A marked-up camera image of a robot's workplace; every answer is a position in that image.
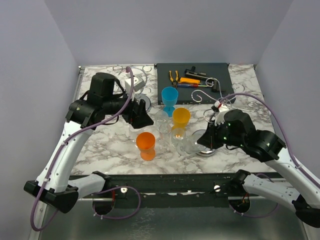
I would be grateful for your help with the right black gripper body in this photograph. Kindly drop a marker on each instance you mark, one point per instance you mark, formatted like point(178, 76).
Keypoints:
point(221, 134)

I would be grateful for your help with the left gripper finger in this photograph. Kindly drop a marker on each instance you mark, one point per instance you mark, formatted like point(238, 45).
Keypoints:
point(129, 112)
point(141, 118)

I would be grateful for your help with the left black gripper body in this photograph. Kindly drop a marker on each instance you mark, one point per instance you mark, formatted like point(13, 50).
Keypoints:
point(134, 100)

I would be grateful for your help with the scroll arm chrome glass rack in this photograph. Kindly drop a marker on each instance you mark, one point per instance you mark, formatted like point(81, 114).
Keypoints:
point(251, 107)

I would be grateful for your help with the ribbed clear wine glass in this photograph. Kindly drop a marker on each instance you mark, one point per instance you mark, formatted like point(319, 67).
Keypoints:
point(189, 146)

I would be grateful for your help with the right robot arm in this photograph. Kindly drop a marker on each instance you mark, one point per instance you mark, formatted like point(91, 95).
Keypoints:
point(238, 130)

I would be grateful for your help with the clear glass far left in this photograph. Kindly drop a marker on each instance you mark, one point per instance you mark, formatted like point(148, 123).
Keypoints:
point(133, 132)

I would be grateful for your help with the clear glass behind centre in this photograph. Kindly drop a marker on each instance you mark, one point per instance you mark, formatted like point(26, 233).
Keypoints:
point(161, 117)

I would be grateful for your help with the orange plastic goblet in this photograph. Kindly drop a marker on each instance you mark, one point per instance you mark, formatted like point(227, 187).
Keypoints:
point(145, 142)

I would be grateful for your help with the clear glass with reflection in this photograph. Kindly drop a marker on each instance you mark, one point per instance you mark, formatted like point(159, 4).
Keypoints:
point(178, 135)

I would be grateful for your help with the yellow plastic goblet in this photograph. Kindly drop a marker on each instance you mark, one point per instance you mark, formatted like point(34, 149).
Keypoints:
point(180, 118)

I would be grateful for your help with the clear stemmed glass centre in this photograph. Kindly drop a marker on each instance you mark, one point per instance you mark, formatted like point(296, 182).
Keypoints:
point(164, 137)

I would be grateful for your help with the blue plastic goblet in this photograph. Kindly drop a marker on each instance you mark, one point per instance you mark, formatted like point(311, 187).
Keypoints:
point(169, 98)

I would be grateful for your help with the blue red screwdriver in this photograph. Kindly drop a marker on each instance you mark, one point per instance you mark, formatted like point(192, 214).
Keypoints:
point(188, 85)

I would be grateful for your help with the dark grey tool tray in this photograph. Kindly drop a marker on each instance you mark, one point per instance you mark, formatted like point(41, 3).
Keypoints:
point(196, 71)

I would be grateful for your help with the orange utility knife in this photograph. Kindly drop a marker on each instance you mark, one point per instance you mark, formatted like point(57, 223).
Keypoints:
point(186, 80)

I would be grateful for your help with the black metal tool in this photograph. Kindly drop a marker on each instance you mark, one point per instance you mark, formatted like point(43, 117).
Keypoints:
point(211, 82)

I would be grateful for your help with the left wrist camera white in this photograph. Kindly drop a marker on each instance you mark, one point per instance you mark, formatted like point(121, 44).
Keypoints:
point(133, 83)

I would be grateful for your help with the round ring chrome glass rack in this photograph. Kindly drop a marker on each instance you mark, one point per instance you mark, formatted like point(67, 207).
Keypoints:
point(138, 95)

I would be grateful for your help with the yellow handled pliers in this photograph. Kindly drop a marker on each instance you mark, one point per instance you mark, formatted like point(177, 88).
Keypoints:
point(174, 79)

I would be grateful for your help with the black front mounting rail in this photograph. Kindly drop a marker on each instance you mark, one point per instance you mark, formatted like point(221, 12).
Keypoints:
point(170, 190)

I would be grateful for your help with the aluminium extrusion frame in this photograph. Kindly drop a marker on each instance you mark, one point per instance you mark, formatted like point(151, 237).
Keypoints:
point(50, 212)

